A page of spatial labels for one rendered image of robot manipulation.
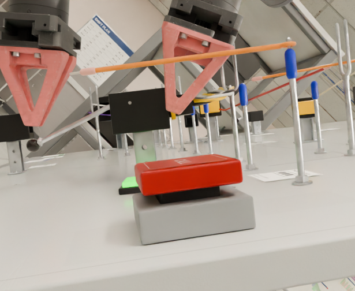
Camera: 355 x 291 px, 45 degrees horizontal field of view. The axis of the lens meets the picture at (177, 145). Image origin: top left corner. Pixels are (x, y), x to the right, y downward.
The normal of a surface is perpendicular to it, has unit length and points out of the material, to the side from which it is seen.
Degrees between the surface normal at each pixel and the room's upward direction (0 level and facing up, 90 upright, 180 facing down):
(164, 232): 90
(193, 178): 90
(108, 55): 90
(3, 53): 112
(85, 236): 52
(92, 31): 90
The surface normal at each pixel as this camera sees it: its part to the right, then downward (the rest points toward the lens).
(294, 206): -0.11, -0.99
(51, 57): -0.03, 0.40
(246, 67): 0.18, 0.06
